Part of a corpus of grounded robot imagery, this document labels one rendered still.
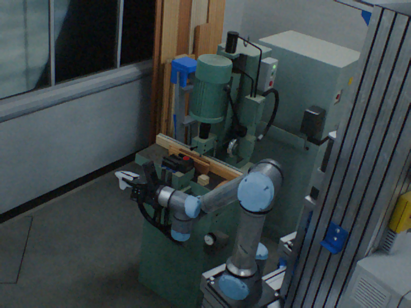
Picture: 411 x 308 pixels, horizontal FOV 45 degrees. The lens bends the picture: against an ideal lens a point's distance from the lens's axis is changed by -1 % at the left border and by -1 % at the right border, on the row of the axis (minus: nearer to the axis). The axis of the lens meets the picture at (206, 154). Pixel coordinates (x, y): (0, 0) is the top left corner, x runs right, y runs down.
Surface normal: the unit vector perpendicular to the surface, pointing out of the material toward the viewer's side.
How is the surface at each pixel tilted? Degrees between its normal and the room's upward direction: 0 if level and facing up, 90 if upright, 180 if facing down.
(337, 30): 90
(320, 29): 90
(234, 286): 97
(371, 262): 0
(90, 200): 0
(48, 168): 90
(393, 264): 0
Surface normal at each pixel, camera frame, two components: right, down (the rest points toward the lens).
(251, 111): -0.56, 0.34
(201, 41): 0.80, 0.35
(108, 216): 0.14, -0.86
